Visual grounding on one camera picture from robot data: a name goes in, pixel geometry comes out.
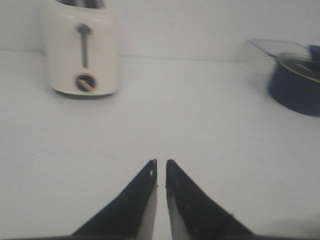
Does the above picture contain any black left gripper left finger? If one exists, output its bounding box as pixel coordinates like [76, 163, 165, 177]
[72, 159, 158, 237]

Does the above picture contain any clear container blue rim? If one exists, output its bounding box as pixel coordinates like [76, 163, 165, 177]
[248, 39, 310, 59]

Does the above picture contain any dark blue saucepan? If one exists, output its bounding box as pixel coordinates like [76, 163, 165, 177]
[268, 58, 320, 117]

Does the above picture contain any white toaster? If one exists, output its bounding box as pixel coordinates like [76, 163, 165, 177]
[43, 0, 119, 96]

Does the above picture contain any glass pot lid blue knob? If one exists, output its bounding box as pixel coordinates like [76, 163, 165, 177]
[277, 44, 320, 83]

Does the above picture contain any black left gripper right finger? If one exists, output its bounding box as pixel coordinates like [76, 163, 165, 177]
[166, 159, 253, 237]

